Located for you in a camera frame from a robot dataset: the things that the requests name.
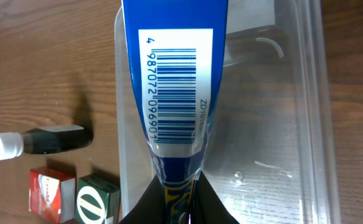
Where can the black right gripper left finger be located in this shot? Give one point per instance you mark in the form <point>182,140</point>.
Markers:
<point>150,209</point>

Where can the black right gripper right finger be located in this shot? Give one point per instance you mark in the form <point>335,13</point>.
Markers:
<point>207,207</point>

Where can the blue white medicine box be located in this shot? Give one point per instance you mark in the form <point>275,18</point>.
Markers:
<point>176,55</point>

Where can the clear plastic container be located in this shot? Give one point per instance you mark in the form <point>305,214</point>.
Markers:
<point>270,156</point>

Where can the green Zam-Buk box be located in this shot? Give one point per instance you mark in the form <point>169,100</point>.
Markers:
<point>97,201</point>

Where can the red Panadol box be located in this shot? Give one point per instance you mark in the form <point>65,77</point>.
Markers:
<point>52,194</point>

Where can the dark syrup bottle white cap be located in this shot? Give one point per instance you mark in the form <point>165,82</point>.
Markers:
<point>44,140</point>

